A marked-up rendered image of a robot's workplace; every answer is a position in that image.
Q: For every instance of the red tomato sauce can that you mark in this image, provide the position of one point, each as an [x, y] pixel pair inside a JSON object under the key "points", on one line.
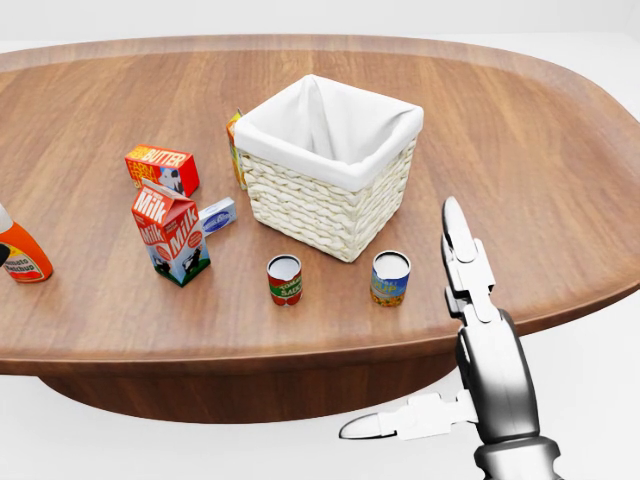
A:
{"points": [[284, 280]]}

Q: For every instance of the red butter box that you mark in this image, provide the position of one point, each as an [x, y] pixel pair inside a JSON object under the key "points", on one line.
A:
{"points": [[162, 167]]}

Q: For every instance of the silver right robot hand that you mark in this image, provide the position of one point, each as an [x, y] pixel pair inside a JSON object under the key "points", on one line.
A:
{"points": [[492, 360]]}

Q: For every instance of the pale blue cream cheese box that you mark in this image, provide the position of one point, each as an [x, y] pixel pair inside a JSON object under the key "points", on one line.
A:
{"points": [[218, 216]]}

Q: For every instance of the alphabet soup can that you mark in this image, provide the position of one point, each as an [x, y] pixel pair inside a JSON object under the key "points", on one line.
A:
{"points": [[390, 278]]}

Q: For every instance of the orange juice carton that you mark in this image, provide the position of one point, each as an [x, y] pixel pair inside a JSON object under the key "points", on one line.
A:
{"points": [[235, 150]]}

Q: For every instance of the white lined wicker basket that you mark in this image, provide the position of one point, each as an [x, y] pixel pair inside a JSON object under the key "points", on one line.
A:
{"points": [[327, 165]]}

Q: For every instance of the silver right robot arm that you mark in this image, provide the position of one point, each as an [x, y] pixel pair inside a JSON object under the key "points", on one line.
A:
{"points": [[520, 460]]}

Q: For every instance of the red and white milk carton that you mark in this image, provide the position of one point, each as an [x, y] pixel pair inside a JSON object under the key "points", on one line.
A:
{"points": [[172, 235]]}

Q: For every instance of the orange ketchup bottle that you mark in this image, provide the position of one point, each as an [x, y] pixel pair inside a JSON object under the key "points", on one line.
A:
{"points": [[22, 250]]}

